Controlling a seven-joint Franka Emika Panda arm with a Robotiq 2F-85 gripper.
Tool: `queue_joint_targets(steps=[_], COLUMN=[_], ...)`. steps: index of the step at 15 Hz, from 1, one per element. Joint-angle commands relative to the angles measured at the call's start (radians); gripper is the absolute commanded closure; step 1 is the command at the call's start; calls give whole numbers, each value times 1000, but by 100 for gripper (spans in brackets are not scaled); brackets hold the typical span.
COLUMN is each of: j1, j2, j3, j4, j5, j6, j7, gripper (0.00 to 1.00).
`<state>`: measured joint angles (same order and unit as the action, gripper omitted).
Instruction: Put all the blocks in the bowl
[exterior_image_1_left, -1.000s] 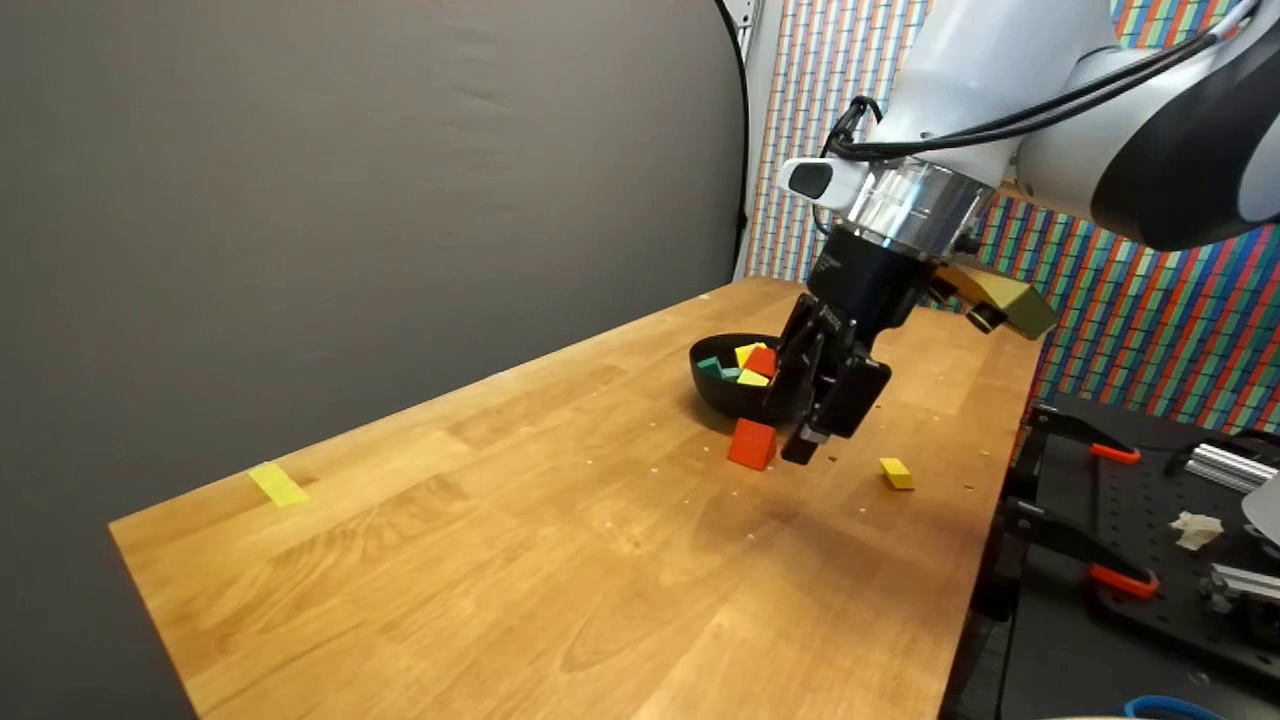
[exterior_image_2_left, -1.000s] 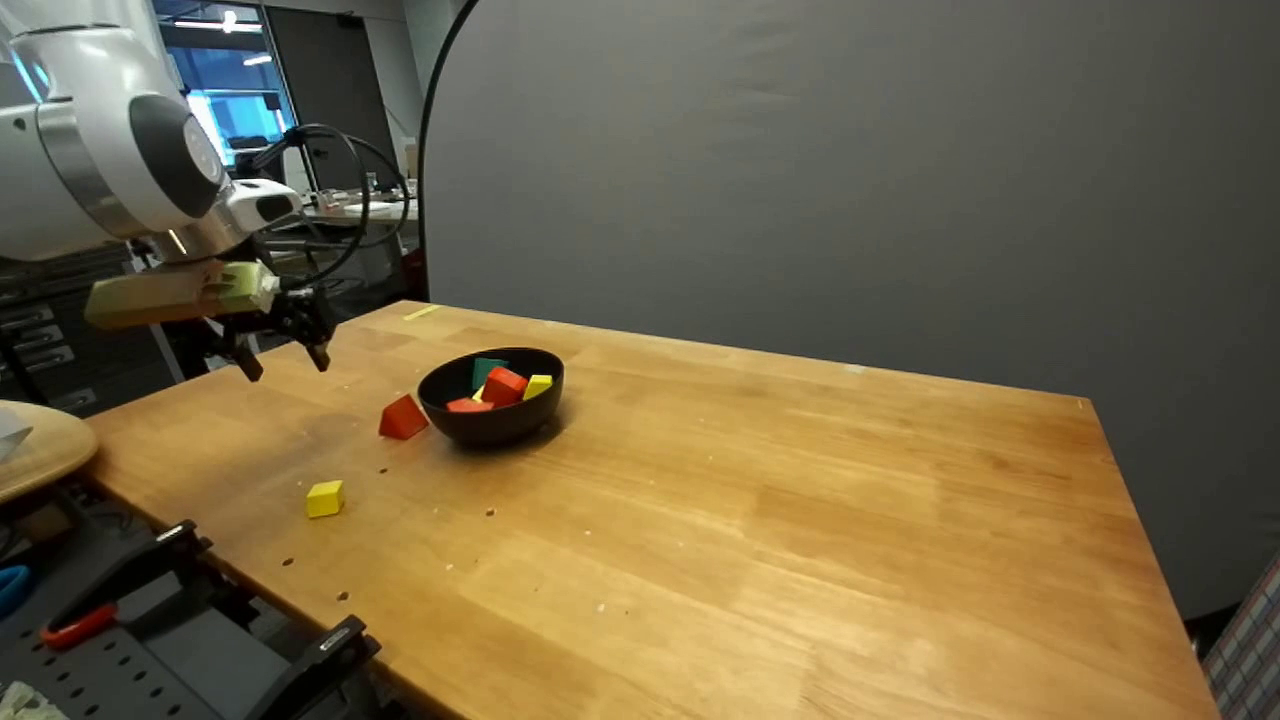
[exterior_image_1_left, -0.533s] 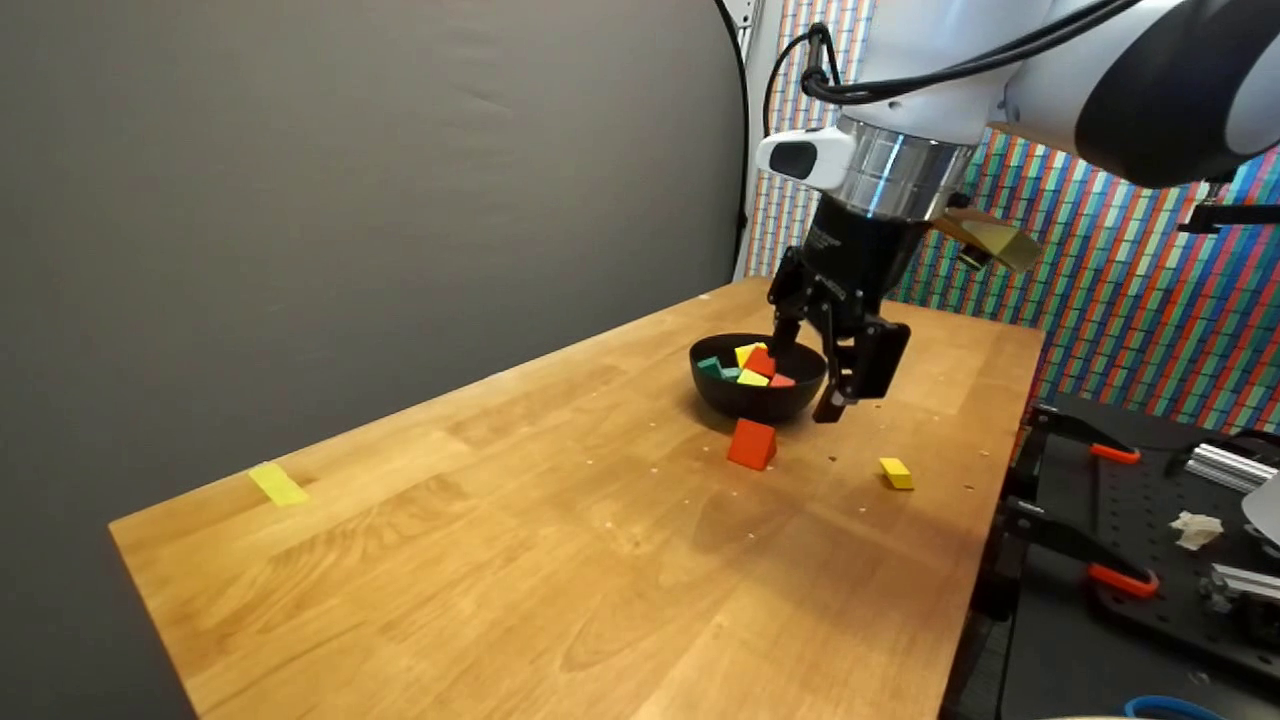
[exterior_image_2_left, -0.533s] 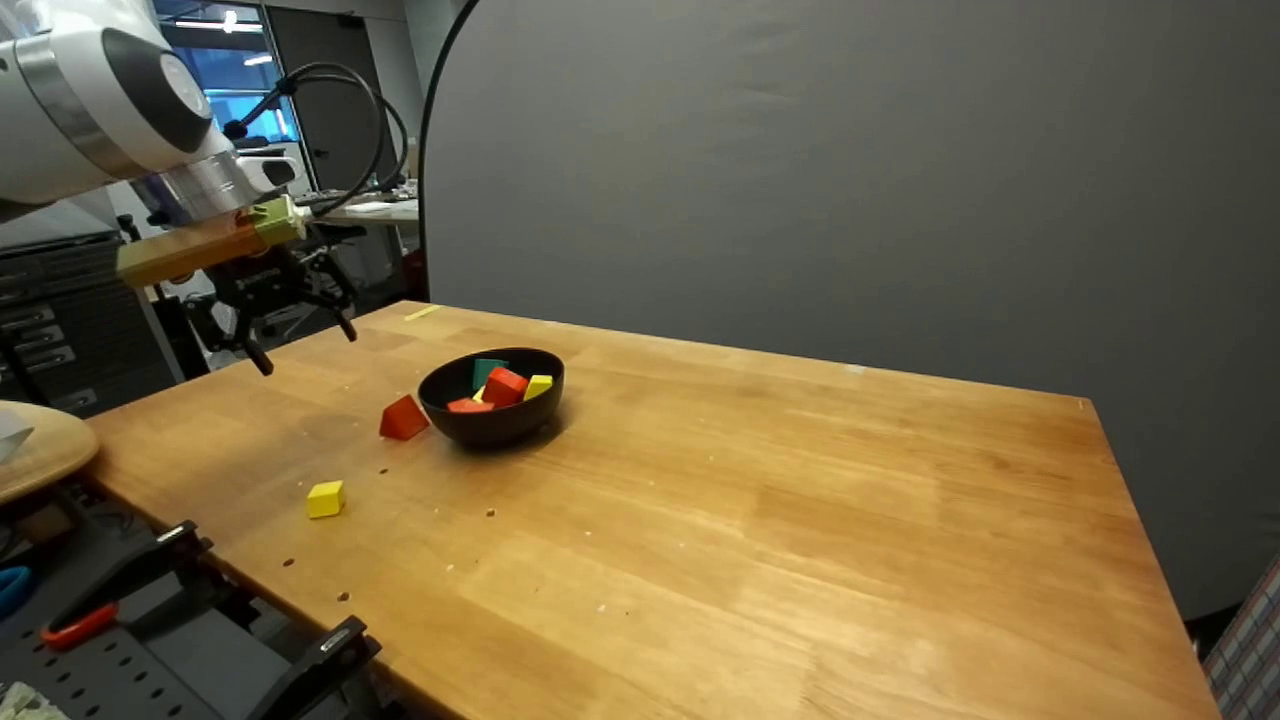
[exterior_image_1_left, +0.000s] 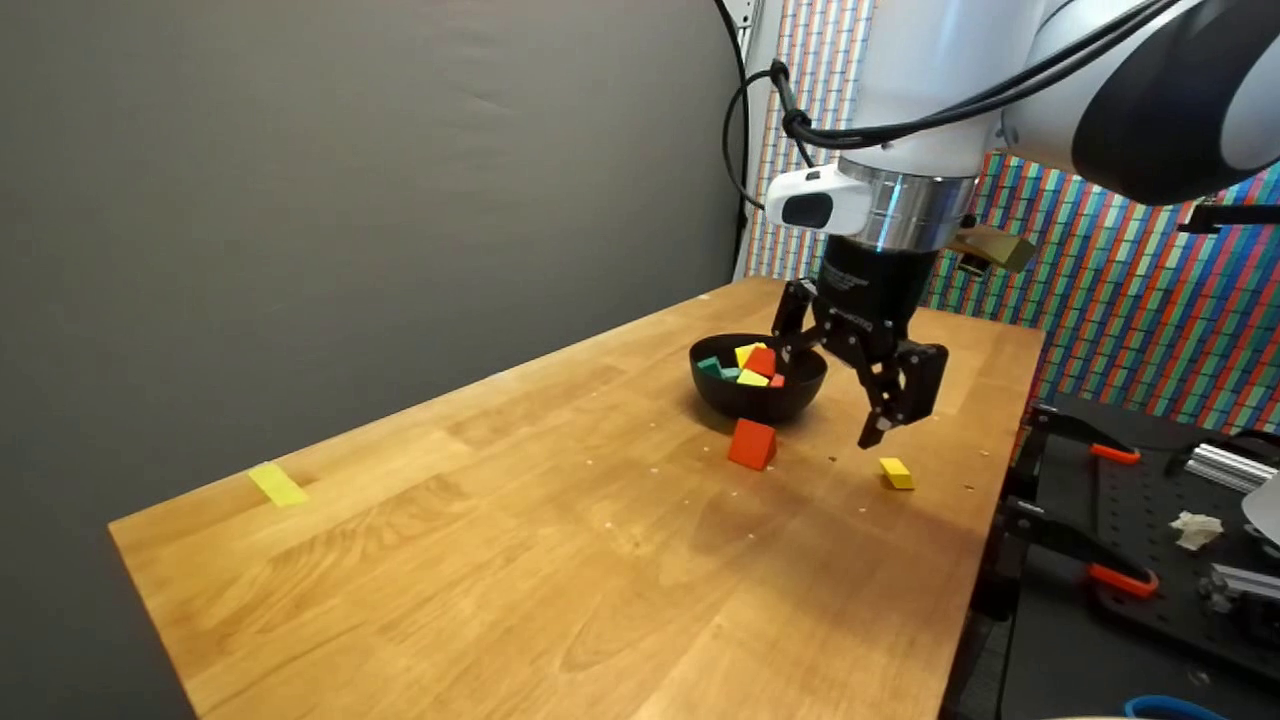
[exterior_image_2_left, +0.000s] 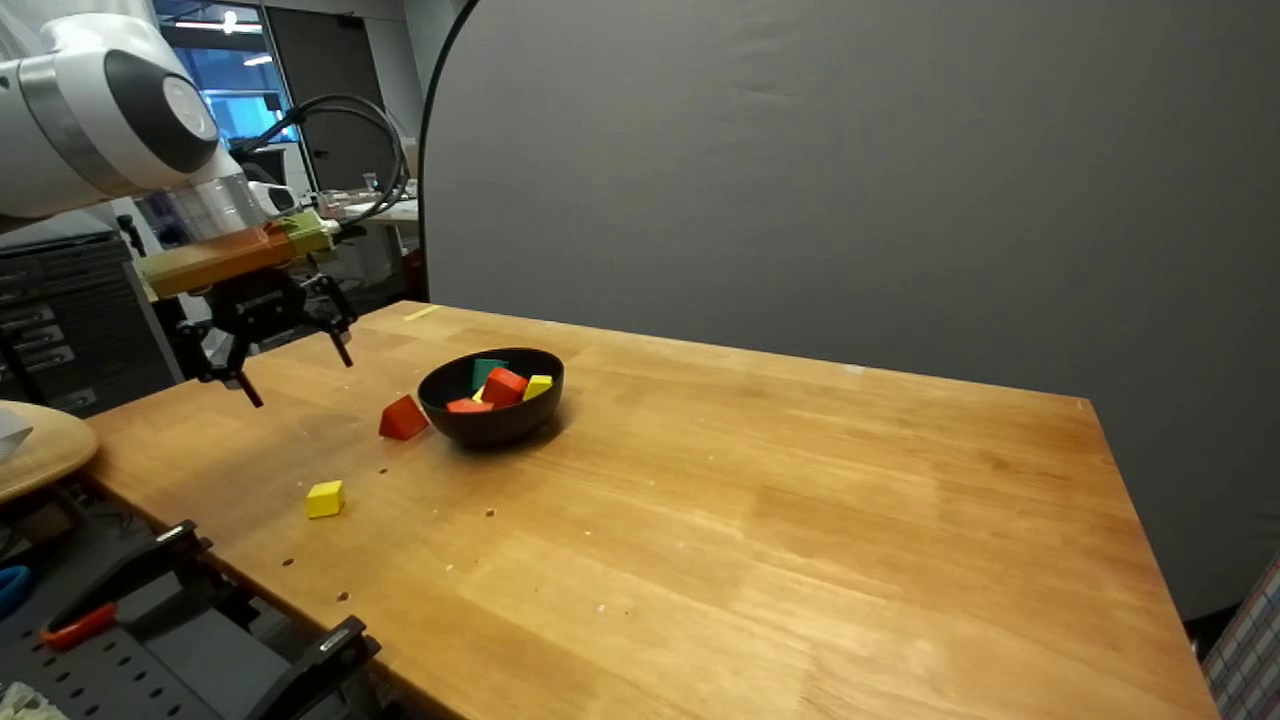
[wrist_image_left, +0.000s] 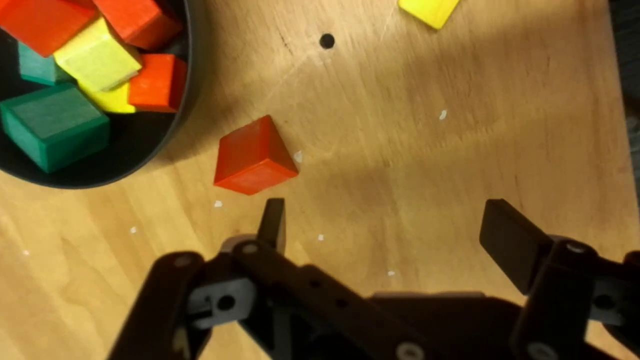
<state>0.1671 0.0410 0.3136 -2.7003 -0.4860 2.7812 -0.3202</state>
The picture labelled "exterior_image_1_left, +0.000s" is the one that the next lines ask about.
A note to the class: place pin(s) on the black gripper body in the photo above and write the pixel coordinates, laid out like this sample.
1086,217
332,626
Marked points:
874,286

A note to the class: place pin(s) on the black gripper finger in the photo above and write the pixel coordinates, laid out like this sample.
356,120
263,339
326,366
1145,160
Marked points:
909,387
789,318

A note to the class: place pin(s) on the pale yellow wooden cube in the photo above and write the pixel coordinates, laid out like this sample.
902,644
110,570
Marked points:
753,379

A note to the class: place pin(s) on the large orange-red wooden block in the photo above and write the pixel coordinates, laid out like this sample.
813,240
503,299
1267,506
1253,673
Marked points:
753,444

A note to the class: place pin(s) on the black bowl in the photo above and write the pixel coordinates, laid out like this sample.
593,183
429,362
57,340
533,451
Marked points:
744,406

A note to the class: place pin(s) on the small yellow wooden cube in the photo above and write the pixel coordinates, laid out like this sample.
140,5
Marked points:
897,472

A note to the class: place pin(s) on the black perforated mounting board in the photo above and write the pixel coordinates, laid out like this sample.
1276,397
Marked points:
1145,494

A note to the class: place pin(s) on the small white plastic part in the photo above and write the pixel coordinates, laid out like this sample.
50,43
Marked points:
1197,531

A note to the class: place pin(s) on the silver aluminium bar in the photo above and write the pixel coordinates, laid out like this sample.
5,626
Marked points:
1232,467

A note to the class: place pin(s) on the grey round plate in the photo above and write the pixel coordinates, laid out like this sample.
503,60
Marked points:
1267,512

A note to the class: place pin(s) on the blue plastic object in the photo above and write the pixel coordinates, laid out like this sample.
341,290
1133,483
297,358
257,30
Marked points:
1172,699

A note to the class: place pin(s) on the grey photo backdrop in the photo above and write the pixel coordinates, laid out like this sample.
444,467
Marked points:
332,202

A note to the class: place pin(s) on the yellow block far left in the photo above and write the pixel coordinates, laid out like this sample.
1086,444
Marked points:
277,487

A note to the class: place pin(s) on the wrist mounted camera box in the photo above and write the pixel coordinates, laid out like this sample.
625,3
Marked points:
989,244

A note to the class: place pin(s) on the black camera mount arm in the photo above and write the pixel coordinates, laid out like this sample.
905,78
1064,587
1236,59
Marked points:
1242,214

